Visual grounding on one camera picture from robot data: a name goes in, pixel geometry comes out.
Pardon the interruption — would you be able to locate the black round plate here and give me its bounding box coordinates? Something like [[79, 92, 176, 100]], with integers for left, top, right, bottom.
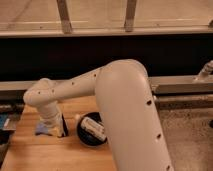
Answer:
[[77, 112, 107, 146]]

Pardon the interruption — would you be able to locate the blue cloth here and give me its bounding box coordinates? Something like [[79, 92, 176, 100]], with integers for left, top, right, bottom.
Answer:
[[35, 123, 50, 135]]

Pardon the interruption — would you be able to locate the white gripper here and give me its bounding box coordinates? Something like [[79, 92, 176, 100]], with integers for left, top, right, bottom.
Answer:
[[40, 114, 64, 137]]

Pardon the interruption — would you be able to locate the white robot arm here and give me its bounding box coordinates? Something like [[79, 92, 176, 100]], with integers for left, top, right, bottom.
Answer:
[[23, 59, 175, 171]]

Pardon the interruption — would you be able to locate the white rectangular box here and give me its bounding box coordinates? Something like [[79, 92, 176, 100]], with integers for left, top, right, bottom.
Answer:
[[81, 117, 106, 141]]

